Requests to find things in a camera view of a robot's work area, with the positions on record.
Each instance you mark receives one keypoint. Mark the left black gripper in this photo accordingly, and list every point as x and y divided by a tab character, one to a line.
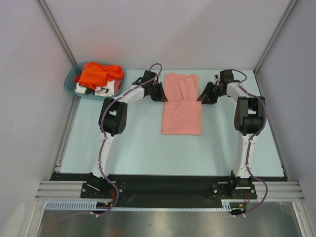
161	96

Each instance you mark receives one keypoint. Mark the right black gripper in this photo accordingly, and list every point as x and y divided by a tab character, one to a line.
207	92

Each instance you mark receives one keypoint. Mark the salmon pink t shirt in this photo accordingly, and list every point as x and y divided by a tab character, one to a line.
182	111

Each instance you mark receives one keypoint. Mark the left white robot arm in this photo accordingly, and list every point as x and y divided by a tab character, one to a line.
113	119

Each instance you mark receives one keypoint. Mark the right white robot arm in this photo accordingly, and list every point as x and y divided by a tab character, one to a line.
249	121

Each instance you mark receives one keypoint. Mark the red garment in basket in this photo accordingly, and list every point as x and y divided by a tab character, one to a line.
118	84

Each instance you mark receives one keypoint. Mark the white t shirt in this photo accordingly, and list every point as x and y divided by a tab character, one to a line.
108	90

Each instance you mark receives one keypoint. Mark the orange t shirt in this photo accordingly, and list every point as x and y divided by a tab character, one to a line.
98	75

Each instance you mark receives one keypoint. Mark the blue plastic laundry basket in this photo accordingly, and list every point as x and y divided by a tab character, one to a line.
73	76

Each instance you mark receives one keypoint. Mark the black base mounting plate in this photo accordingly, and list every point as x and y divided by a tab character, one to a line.
159	191

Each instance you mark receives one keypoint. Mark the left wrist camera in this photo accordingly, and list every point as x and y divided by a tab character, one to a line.
149	77

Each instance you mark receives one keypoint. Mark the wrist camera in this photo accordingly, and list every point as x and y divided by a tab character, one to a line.
225	76
149	77

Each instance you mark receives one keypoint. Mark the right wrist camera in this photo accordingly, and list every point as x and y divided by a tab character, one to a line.
225	76

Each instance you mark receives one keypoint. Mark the blue slotted cable duct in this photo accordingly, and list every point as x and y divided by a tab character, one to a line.
71	205

